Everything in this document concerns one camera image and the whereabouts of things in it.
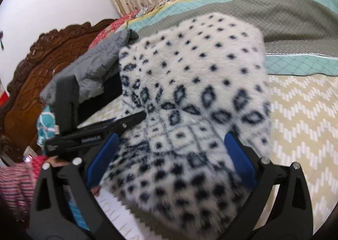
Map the red floral pillow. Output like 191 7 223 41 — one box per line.
88 10 140 49

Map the grey quilted jacket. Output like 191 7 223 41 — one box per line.
40 29 139 106

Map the striped quilted bedspread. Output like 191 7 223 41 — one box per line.
126 0 337 76

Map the red striped sleeve forearm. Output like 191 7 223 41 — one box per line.
1 156 47 221

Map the white fleece patterned sweater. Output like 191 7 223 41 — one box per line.
103 13 271 239

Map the carved wooden headboard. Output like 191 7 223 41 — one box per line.
1 19 113 162

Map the beige chevron blanket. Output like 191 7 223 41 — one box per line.
79 73 338 235

